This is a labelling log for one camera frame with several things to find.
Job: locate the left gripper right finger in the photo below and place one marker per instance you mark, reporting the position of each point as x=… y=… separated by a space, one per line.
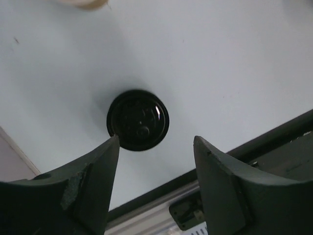
x=276 y=207

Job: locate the stack of black lids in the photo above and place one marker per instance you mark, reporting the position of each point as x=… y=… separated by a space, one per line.
x=139 y=119

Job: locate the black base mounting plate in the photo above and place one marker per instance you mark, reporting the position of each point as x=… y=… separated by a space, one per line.
x=285 y=152

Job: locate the light blue table mat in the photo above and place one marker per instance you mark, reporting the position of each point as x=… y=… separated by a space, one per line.
x=226 y=70

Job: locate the aluminium frame rail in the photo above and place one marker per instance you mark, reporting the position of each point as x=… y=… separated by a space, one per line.
x=173 y=208

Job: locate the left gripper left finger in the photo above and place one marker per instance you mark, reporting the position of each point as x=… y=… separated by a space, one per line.
x=73 y=199

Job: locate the stack of paper cups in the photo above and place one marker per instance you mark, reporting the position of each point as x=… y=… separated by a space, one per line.
x=85 y=4

